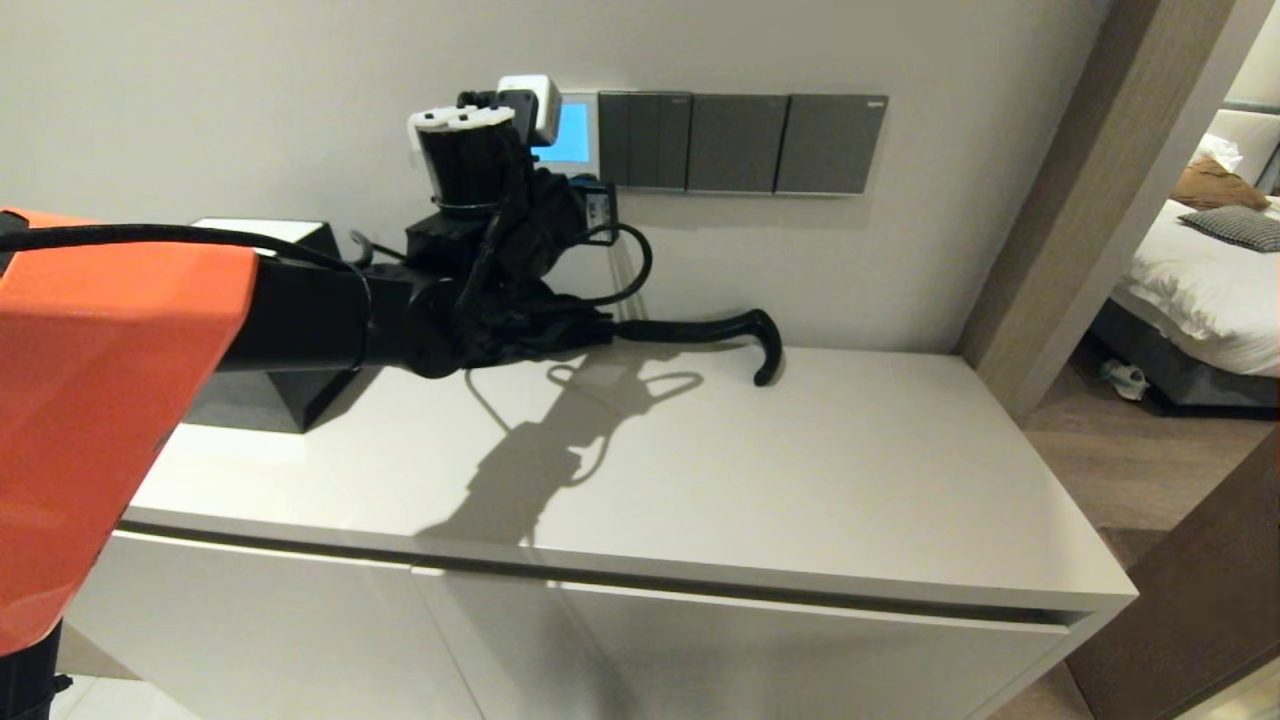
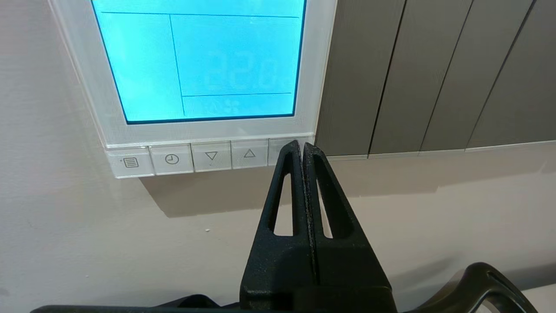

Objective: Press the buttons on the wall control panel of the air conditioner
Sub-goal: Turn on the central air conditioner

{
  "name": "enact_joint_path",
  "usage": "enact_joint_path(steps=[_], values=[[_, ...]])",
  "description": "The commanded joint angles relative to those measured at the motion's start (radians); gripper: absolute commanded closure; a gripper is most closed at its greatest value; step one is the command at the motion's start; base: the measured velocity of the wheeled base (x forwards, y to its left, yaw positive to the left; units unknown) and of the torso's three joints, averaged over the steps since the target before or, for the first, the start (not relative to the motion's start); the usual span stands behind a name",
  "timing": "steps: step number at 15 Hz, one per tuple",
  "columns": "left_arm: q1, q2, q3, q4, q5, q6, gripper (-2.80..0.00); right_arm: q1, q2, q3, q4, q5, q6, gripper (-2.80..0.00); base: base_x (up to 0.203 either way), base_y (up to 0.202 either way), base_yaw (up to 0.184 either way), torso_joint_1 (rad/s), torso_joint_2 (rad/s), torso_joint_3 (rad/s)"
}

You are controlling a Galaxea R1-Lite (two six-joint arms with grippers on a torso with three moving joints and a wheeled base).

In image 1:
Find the checkered pillow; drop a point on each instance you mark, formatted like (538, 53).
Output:
(1235, 230)

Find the white pillow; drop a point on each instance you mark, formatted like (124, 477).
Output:
(1217, 155)

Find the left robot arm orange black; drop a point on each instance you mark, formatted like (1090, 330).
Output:
(100, 400)

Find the black folded umbrella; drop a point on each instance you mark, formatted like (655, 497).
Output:
(700, 330)

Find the shoe on floor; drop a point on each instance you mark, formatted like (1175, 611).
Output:
(1125, 380)

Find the black tissue box white top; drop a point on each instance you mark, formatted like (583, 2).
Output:
(280, 400)

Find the narrow white cabinet door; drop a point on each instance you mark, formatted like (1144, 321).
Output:
(260, 640)

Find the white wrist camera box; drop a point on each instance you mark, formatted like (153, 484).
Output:
(537, 102)

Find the grey triple wall switch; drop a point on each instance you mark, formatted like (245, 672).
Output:
(645, 142)

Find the wooden door frame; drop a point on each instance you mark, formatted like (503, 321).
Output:
(1090, 200)

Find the grey wall switch with logo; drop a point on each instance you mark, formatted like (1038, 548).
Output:
(828, 147)

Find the dark wooden door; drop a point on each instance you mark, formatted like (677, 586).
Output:
(1190, 600)

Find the wide white cabinet door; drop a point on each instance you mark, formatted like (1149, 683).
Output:
(760, 660)

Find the white wall thermostat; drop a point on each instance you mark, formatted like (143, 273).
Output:
(578, 140)

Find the plain grey wall switch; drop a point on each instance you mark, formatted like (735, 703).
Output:
(735, 145)

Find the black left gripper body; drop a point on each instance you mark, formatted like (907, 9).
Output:
(545, 225)

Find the brown pillow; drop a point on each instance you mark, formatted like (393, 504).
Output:
(1212, 187)

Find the bed with white duvet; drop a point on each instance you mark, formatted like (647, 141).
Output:
(1200, 290)

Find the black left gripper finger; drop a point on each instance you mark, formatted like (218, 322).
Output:
(592, 210)
(609, 215)

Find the white cabinet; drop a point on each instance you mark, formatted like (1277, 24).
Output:
(750, 470)

